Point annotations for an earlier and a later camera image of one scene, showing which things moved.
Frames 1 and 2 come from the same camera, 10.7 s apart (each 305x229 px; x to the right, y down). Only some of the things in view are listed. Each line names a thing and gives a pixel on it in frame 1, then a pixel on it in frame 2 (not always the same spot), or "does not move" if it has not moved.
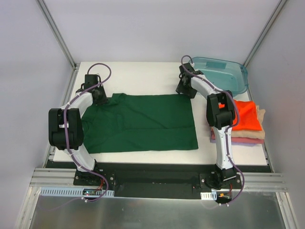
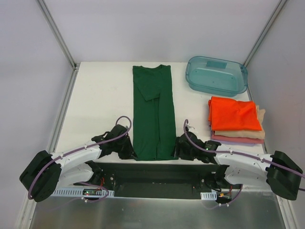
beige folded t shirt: (253, 134) does not move
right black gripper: (185, 89) to (182, 148)
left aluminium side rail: (24, 220) does not move
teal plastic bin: (227, 75) does not move
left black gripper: (102, 98) to (126, 149)
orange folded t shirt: (249, 119) does not move
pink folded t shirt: (241, 140) does not move
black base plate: (159, 180) does not move
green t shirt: (130, 122) to (154, 120)
